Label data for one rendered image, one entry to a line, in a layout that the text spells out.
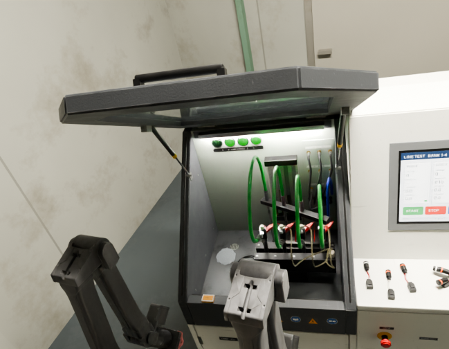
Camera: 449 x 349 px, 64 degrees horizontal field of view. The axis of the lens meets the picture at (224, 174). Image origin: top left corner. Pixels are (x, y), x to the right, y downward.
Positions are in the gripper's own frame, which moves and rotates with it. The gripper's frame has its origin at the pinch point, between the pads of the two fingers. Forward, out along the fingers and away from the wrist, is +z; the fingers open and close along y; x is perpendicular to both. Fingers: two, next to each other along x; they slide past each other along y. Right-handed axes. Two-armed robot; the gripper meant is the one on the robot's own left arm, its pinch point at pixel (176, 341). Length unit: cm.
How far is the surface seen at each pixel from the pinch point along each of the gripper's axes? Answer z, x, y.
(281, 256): 23, -41, -28
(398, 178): -1, -69, -71
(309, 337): 34, -12, -42
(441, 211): 11, -63, -86
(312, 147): 7, -86, -37
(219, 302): 13.9, -17.1, -7.9
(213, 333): 32.1, -5.4, -1.0
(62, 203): 58, -65, 144
